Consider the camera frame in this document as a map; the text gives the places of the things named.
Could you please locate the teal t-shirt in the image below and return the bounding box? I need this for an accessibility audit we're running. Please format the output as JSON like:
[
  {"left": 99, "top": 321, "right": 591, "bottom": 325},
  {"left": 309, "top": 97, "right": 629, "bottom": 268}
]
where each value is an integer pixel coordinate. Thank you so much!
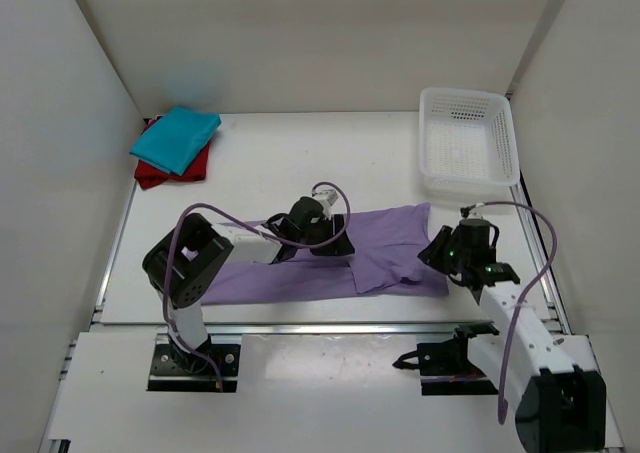
[{"left": 129, "top": 107, "right": 221, "bottom": 175}]

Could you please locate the aluminium front rail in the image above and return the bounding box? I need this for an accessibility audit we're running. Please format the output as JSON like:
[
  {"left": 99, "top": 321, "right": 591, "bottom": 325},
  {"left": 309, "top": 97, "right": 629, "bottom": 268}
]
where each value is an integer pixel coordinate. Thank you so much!
[{"left": 206, "top": 322, "right": 460, "bottom": 335}]

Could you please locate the red t-shirt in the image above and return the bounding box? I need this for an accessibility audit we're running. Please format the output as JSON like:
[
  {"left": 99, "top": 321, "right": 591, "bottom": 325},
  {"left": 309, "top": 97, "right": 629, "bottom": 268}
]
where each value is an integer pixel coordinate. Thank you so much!
[{"left": 129, "top": 110, "right": 221, "bottom": 190}]

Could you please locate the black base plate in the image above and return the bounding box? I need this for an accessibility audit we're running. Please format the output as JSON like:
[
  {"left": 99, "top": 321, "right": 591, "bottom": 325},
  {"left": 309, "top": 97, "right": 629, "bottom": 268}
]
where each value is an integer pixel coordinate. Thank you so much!
[
  {"left": 147, "top": 335, "right": 241, "bottom": 393},
  {"left": 417, "top": 339, "right": 497, "bottom": 396}
]

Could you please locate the lavender t-shirt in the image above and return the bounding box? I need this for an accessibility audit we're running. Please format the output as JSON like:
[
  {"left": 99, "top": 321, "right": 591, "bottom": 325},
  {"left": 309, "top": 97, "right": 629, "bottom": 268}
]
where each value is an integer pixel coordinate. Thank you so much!
[{"left": 202, "top": 203, "right": 448, "bottom": 305}]

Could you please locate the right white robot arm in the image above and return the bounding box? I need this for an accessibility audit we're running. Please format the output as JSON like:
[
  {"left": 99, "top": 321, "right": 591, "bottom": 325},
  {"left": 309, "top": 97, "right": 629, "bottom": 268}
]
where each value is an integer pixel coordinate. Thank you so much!
[{"left": 393, "top": 218, "right": 606, "bottom": 452}]

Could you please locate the white plastic basket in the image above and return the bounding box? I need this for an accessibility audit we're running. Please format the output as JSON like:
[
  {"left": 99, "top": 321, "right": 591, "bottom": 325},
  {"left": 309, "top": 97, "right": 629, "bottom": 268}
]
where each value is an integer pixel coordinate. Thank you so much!
[{"left": 418, "top": 87, "right": 520, "bottom": 196}]

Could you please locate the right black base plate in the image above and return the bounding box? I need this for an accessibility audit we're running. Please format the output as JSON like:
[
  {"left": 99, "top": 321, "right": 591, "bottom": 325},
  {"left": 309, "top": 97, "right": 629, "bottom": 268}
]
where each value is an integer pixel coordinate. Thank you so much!
[{"left": 417, "top": 339, "right": 497, "bottom": 396}]

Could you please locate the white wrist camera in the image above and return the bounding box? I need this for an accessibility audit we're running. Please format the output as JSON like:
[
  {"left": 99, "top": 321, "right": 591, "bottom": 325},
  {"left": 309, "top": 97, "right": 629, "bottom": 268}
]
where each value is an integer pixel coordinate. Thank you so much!
[
  {"left": 460, "top": 203, "right": 485, "bottom": 219},
  {"left": 311, "top": 188, "right": 339, "bottom": 218}
]

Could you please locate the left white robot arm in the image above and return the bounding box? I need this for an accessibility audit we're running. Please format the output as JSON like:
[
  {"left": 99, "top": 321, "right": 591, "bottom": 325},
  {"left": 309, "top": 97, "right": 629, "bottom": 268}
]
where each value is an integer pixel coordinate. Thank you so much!
[{"left": 142, "top": 189, "right": 355, "bottom": 375}]

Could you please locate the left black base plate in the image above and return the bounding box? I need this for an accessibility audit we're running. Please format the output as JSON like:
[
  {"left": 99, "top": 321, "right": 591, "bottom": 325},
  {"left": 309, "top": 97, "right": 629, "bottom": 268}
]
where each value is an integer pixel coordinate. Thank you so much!
[{"left": 147, "top": 335, "right": 241, "bottom": 393}]

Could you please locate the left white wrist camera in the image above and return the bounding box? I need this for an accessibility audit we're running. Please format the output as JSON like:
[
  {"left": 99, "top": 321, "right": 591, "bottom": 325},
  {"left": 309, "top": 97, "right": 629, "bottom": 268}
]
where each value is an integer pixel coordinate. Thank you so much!
[{"left": 311, "top": 188, "right": 339, "bottom": 218}]

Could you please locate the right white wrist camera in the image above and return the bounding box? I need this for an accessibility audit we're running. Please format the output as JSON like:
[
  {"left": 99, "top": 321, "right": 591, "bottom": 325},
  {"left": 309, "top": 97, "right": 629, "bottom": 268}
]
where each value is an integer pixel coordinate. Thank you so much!
[{"left": 460, "top": 203, "right": 485, "bottom": 219}]

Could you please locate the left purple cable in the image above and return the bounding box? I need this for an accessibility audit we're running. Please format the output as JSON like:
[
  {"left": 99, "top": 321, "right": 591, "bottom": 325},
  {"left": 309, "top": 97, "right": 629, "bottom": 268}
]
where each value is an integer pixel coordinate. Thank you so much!
[{"left": 162, "top": 181, "right": 351, "bottom": 389}]

